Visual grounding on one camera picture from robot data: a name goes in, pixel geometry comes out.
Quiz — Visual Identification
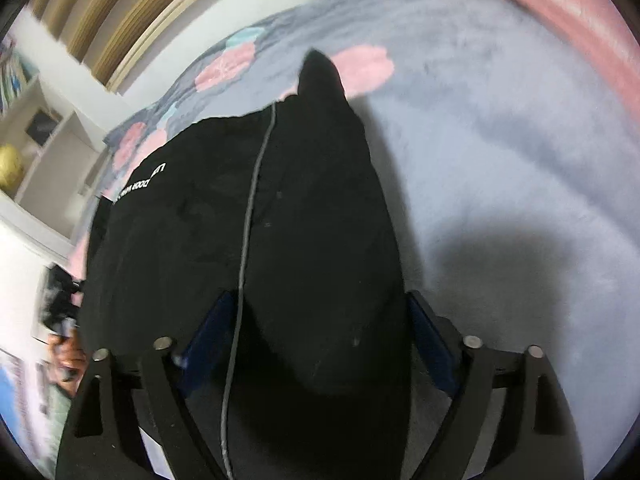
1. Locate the black garment with white lettering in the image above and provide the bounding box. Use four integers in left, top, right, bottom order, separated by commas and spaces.
77, 48, 417, 480

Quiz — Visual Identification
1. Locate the person's left hand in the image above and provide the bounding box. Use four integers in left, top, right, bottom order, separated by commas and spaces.
48, 330, 87, 398

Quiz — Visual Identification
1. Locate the yellow globe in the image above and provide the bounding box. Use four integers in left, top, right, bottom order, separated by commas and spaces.
0, 144, 24, 192

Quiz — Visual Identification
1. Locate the black box on shelf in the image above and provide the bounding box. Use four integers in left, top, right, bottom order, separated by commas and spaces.
25, 110, 61, 148

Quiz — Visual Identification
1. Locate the grey floral bed blanket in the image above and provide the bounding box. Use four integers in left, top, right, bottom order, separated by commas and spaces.
56, 0, 639, 479

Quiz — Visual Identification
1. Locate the row of books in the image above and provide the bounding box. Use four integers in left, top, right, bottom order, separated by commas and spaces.
0, 36, 38, 116

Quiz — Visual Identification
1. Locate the brown striped window blind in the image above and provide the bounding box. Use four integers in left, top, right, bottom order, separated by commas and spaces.
27, 0, 198, 92

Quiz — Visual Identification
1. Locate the pink pillow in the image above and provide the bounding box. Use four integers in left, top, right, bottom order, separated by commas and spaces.
514, 0, 639, 119

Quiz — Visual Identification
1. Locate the colourful wall map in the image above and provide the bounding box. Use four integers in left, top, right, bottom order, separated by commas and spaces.
1, 350, 70, 479

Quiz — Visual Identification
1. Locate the white wall bookshelf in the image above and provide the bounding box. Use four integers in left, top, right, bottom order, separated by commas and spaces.
0, 34, 112, 261

